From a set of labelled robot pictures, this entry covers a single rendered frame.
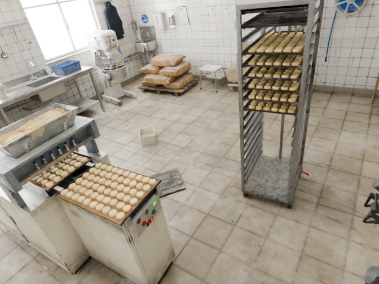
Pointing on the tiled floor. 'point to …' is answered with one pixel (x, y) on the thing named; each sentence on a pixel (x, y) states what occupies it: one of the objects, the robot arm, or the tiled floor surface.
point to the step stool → (213, 73)
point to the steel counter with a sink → (47, 89)
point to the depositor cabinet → (48, 223)
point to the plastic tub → (147, 136)
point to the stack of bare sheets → (169, 182)
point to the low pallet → (169, 88)
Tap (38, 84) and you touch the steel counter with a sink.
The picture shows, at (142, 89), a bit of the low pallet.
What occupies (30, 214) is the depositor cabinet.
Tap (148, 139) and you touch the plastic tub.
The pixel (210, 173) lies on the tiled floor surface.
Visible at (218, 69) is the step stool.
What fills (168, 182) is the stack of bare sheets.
